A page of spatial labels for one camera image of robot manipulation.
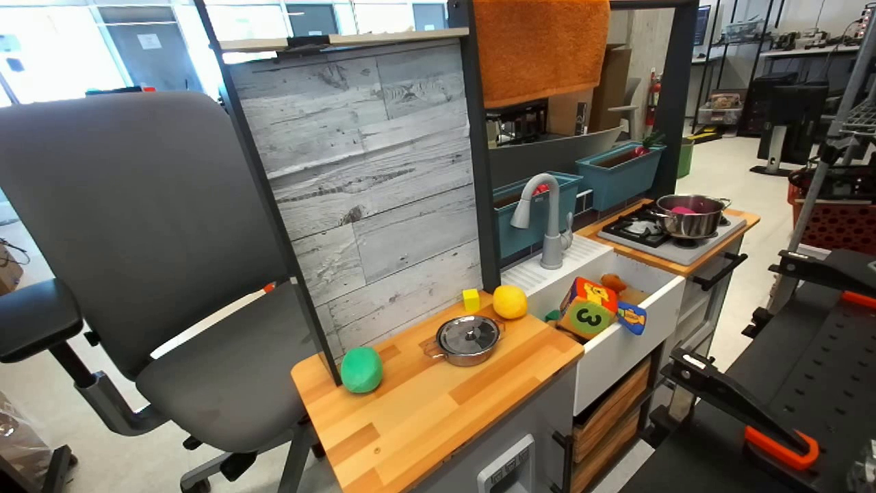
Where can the red perforated crate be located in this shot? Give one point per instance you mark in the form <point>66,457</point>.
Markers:
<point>836,223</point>

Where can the colourful picture cube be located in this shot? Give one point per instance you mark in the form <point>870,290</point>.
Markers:
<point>591,310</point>

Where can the wooden countertop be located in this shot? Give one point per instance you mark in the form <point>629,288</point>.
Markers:
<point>428,401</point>

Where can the wooden stove counter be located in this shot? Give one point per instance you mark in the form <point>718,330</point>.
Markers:
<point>675,263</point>

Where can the grey office chair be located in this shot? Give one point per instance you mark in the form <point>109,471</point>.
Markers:
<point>139,208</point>

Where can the grey kitchen cabinet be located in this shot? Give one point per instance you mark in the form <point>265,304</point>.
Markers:
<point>539,438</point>

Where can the black workbench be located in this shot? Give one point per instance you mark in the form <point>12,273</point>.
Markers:
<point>812,364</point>

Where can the yellow lemon toy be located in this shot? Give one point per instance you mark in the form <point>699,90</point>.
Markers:
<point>511,301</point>

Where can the metal pot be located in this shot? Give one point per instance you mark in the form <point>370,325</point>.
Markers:
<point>689,221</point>

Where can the orange terry towel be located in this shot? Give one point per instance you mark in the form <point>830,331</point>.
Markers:
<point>543,49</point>

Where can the grey toy faucet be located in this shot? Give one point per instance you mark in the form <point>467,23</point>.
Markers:
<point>554,236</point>

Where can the black kitchen frame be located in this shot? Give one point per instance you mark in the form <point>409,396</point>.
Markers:
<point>481,181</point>

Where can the brown cardboard box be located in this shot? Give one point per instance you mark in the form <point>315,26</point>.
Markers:
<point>615,86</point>

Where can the grey wood-pattern back panel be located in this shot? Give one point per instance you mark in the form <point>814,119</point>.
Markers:
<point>365,181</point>

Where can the small blue picture toy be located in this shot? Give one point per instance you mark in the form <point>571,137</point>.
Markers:
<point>632,319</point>

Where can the black storage rack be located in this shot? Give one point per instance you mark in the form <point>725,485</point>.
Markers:
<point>795,100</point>

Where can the white sink basin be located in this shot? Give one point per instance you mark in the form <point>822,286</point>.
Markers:
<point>621,357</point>

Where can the green ball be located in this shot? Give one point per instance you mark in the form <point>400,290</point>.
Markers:
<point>363,371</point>

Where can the small yellow cube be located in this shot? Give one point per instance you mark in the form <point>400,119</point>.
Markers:
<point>473,299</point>

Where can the red fire extinguisher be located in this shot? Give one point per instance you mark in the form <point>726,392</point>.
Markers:
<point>652,100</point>

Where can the black toy stove top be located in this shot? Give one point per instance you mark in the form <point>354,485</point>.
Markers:
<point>638,229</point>

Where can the black clamp orange grip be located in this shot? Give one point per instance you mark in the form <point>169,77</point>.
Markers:
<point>730,401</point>

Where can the black chair seat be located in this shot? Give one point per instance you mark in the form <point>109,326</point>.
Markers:
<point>32,316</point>

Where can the teal plastic bin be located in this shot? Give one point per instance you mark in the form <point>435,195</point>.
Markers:
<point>621,179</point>
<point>525,229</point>

